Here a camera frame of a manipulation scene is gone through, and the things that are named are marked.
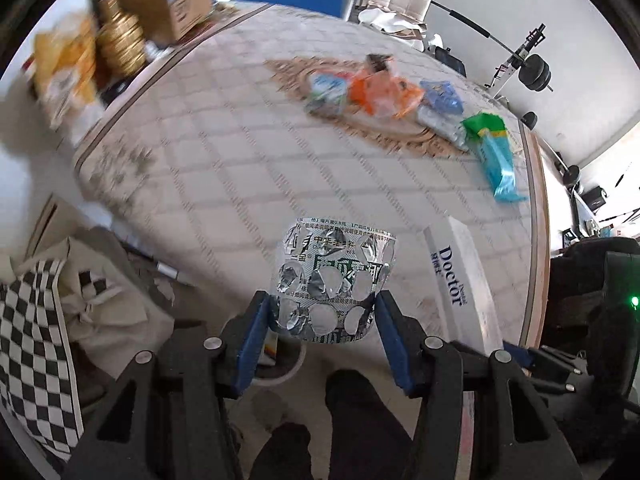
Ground white Doctor toothpaste box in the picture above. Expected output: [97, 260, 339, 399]
[424, 216, 503, 356]

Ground silver foil blister pack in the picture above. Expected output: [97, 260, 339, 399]
[270, 217, 396, 344]

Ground orange plastic bag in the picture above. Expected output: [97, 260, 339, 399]
[348, 53, 424, 119]

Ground Pure Milk carton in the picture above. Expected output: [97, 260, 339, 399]
[305, 72, 348, 117]

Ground white round trash bin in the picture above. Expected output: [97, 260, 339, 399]
[252, 330, 307, 388]

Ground black trousers legs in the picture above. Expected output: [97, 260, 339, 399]
[250, 368, 412, 479]

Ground beige cloth bag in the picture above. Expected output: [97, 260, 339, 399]
[15, 228, 175, 378]

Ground patterned tablecloth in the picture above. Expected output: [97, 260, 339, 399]
[73, 4, 544, 346]

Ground checkered black white cloth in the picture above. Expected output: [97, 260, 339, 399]
[1, 259, 84, 462]

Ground clear silver plastic wrapper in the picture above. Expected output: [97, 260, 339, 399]
[416, 104, 469, 152]

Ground green and cyan snack bag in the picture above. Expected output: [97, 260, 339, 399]
[461, 113, 526, 203]

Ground blue crumpled wrapper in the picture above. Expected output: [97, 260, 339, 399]
[420, 80, 464, 116]

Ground black dumbbell weight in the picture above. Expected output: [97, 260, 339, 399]
[518, 54, 551, 92]

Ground yellow snack packages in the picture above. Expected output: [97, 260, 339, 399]
[32, 12, 103, 143]

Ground gold foil cans stack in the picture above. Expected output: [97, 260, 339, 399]
[96, 0, 145, 77]

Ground brown cardboard box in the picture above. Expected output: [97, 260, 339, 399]
[115, 0, 231, 47]

